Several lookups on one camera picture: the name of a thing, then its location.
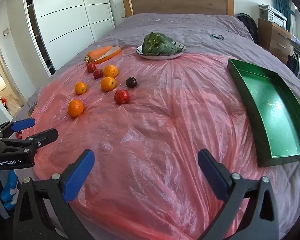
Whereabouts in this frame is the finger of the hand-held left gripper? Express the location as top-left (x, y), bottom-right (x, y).
top-left (1, 129), bottom-right (59, 153)
top-left (0, 118), bottom-right (36, 140)

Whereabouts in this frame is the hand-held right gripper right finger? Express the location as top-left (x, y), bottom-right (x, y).
top-left (198, 149), bottom-right (280, 240)

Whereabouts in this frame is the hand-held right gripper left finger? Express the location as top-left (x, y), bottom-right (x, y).
top-left (12, 149), bottom-right (95, 240)

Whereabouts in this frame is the orange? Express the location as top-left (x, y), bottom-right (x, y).
top-left (74, 82), bottom-right (87, 95)
top-left (103, 65), bottom-right (119, 78)
top-left (68, 99), bottom-right (84, 118)
top-left (100, 76), bottom-right (117, 92)

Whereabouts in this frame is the green tray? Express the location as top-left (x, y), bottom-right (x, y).
top-left (227, 58), bottom-right (300, 167)

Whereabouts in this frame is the person's left hand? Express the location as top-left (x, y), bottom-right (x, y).
top-left (1, 171), bottom-right (18, 210)

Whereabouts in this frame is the pink plastic sheet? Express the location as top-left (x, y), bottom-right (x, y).
top-left (22, 46), bottom-right (280, 240)

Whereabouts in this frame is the carrot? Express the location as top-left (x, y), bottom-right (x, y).
top-left (84, 46), bottom-right (112, 62)

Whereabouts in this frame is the orange plate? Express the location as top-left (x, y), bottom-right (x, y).
top-left (87, 45), bottom-right (121, 64)

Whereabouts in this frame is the white wardrobe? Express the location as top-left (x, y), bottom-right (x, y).
top-left (22, 0), bottom-right (115, 77)

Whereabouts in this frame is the white plate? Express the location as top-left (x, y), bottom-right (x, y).
top-left (136, 41), bottom-right (187, 60)

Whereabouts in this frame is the navy bag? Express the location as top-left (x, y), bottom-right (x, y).
top-left (287, 52), bottom-right (300, 77)

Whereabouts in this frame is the bok choy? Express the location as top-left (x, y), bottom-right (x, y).
top-left (142, 32), bottom-right (180, 56)

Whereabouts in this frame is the wooden dresser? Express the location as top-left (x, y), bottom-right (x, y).
top-left (258, 18), bottom-right (297, 64)

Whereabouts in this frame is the black backpack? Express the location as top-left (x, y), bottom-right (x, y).
top-left (237, 13), bottom-right (258, 43)

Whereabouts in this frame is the white printer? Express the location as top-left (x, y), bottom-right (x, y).
top-left (259, 4), bottom-right (288, 29)

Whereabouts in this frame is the wooden headboard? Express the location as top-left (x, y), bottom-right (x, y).
top-left (122, 0), bottom-right (234, 18)

